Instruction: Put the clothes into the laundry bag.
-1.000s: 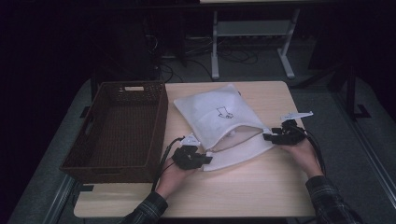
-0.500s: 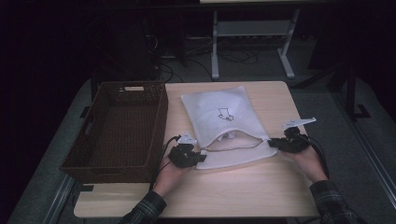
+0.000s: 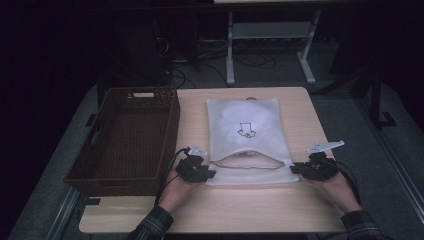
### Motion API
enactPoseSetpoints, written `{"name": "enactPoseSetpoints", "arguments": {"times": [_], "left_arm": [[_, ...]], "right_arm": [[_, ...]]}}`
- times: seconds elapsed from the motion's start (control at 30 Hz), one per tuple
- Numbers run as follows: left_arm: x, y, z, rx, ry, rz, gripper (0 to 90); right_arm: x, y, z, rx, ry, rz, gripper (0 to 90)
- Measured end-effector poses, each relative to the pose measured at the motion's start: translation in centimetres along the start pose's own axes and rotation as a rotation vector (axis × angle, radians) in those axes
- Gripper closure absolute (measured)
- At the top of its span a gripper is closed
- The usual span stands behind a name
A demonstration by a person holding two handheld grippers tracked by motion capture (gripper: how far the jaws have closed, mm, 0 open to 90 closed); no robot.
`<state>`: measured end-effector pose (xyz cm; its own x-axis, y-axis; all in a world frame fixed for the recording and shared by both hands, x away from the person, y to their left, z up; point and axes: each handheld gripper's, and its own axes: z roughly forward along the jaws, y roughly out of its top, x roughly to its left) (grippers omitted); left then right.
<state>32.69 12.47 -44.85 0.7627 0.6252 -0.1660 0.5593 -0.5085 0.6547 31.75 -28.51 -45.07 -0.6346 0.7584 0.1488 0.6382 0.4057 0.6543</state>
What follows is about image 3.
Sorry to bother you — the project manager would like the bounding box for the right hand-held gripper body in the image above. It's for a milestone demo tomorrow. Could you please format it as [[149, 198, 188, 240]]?
[[301, 139, 346, 182]]

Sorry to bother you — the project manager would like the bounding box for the black metal stand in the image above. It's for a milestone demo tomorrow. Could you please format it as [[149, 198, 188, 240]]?
[[316, 68, 399, 130]]

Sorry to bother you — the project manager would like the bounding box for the left hand-held gripper cable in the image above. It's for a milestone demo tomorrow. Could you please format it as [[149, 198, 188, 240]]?
[[153, 146, 192, 206]]

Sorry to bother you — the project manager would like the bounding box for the white mesh laundry bag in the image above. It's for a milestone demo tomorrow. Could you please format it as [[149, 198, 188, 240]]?
[[204, 97, 300, 187]]

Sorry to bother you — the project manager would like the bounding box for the brown woven basket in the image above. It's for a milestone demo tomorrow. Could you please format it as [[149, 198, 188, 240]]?
[[63, 86, 182, 198]]

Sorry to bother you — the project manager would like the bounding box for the white metal desk frame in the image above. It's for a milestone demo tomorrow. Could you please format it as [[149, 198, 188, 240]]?
[[213, 0, 323, 86]]

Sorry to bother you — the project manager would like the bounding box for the tangle of black floor cables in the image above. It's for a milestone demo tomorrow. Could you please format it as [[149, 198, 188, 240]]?
[[165, 39, 278, 88]]

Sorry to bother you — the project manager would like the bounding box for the person's right hand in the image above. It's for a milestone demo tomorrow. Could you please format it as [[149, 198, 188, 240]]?
[[308, 171, 363, 214]]

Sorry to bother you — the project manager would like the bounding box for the person's left hand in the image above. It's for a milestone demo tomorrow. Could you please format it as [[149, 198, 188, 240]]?
[[159, 168, 198, 213]]

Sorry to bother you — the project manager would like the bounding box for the right hand-held gripper cable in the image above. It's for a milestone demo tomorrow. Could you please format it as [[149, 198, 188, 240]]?
[[328, 157, 363, 205]]

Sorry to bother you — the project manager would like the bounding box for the aluminium rail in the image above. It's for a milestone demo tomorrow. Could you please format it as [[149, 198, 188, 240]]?
[[354, 99, 424, 215], [49, 187, 83, 240]]

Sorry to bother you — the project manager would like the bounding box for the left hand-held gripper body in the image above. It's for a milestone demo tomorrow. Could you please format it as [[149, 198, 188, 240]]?
[[175, 144, 209, 184]]

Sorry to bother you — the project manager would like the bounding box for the hand-held gripper cable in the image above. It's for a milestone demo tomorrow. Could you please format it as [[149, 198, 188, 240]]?
[[328, 157, 363, 205], [153, 146, 192, 206]]

